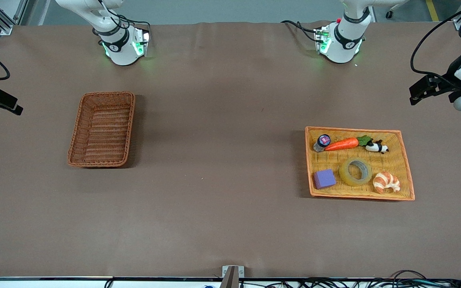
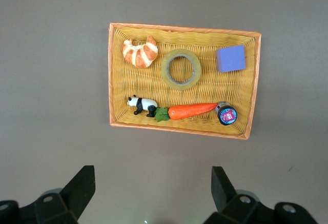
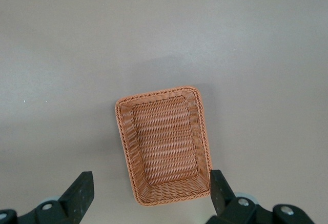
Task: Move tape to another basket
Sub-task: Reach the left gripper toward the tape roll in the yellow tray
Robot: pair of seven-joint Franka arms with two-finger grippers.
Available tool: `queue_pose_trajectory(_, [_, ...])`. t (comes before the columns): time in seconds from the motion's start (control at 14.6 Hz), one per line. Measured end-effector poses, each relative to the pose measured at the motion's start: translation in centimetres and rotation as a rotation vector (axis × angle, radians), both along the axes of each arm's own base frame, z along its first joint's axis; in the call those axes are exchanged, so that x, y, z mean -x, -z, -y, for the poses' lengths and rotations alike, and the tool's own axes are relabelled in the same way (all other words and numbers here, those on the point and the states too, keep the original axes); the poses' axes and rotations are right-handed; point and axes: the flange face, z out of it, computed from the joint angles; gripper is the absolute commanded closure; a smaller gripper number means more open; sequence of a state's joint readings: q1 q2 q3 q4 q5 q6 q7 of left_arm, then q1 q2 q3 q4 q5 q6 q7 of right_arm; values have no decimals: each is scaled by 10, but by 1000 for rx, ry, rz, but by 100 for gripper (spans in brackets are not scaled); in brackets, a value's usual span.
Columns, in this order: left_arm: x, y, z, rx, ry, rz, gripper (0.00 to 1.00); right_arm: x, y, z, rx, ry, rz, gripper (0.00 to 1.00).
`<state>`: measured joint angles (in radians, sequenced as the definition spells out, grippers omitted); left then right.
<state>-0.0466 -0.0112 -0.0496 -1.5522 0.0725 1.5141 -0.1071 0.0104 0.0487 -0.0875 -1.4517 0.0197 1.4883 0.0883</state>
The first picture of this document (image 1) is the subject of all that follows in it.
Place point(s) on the small bottle purple lid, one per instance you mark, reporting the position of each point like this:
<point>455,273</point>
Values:
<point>321,142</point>

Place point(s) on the yellowish clear tape roll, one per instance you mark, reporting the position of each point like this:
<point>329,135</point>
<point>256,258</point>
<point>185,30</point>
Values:
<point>344,176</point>

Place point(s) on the white table edge rail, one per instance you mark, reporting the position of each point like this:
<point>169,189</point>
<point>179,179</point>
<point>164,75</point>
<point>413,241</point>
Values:
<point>54,283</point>

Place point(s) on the yellow wicker tray basket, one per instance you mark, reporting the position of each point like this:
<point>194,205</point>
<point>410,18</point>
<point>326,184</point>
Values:
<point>398,168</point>

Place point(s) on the black white toy panda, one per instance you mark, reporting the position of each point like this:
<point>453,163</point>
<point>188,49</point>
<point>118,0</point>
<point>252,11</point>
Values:
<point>375,147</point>

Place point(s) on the black caster wheel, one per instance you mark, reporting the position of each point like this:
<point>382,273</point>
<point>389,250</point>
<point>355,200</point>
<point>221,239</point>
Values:
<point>389,14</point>

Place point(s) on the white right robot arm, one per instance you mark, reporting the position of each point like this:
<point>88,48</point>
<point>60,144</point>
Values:
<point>122,52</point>

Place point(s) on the purple foam cube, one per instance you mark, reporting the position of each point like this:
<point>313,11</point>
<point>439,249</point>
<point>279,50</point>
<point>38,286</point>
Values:
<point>325,178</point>

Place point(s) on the metal table edge bracket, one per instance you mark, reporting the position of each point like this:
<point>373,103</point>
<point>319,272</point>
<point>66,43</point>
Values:
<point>232,276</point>

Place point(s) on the brown table cover mat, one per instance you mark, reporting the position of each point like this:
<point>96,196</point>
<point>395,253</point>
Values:
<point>214,220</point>

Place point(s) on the orange toy carrot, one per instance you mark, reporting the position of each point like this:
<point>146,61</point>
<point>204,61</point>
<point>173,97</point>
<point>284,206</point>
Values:
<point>342,144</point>

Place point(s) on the metal base connector plate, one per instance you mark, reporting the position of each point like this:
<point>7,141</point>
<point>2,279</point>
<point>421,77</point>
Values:
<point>321,40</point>
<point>142,44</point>

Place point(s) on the toy croissant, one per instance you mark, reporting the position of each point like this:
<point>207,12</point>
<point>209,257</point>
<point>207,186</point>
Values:
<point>385,182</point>

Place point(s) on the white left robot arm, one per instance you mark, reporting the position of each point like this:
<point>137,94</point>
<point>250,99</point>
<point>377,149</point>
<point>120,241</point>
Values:
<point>342,48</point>

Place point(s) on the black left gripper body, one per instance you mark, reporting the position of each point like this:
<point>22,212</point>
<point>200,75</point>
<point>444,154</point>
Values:
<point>447,79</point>

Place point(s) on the brown wicker basket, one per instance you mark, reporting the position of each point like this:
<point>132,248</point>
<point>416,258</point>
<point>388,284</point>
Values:
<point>102,144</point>

